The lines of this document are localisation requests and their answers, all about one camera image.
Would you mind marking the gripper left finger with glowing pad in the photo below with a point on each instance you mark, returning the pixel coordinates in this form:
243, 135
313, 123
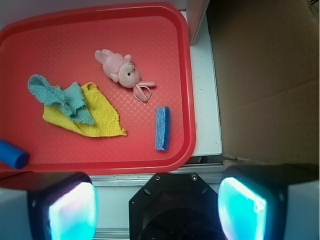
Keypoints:
47, 206

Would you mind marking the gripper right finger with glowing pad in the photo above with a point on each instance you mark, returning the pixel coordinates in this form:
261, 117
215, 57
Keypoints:
270, 202

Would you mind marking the blue bottle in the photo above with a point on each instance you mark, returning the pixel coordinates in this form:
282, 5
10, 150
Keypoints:
13, 156

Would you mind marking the yellow knitted cloth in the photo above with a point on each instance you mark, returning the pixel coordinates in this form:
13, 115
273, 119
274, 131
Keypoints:
105, 116

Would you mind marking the teal terry cloth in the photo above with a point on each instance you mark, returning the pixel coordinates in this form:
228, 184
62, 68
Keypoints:
70, 102

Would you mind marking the red plastic tray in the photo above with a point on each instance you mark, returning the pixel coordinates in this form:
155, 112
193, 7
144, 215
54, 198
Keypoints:
61, 47

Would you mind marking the blue sponge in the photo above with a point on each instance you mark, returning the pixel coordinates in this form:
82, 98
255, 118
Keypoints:
162, 128

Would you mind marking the brown cardboard box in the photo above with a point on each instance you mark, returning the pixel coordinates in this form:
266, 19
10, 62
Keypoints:
267, 68

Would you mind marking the pink plush bunny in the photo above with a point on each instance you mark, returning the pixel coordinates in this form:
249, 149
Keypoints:
122, 71

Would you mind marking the black octagonal mount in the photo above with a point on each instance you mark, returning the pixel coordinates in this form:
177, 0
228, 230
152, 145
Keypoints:
175, 206

